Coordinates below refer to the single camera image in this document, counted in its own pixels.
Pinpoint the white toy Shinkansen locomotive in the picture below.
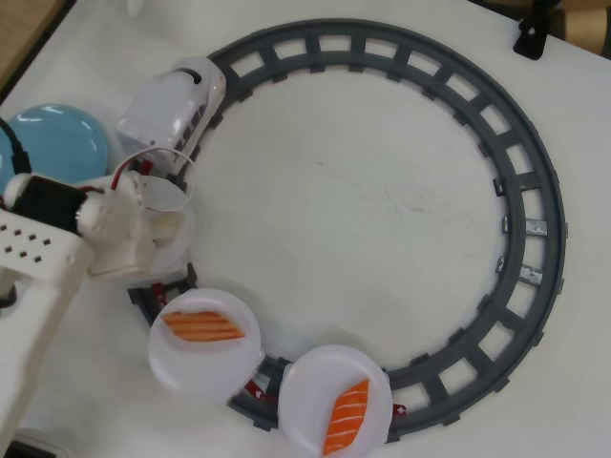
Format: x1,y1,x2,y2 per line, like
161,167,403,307
116,56,226,178

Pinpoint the black clamp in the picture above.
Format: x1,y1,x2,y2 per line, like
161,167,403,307
513,0,551,61

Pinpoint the white framed dark box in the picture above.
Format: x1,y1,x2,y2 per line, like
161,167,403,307
9,427,73,458

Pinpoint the light orange striped salmon sushi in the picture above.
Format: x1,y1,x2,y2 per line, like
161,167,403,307
160,309,246,344

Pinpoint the dark orange salmon sushi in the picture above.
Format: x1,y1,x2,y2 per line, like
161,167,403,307
321,378,372,457

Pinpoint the blue round dish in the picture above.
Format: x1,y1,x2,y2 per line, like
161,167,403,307
0,102,112,193

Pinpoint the brown cardboard tube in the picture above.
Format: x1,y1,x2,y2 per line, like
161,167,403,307
543,0,611,54

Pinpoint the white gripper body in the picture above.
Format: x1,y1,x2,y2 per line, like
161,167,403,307
77,170,159,283

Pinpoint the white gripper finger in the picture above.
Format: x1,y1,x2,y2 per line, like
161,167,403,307
146,211,186,240

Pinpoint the red white gripper servo wire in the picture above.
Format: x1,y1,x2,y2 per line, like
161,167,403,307
110,146,198,214

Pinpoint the grey circular toy rail track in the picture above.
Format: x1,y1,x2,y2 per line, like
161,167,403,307
127,17,569,431

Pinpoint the white round plate train car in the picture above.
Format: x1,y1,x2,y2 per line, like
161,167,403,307
147,287,263,398
278,345,393,455
136,175,198,288

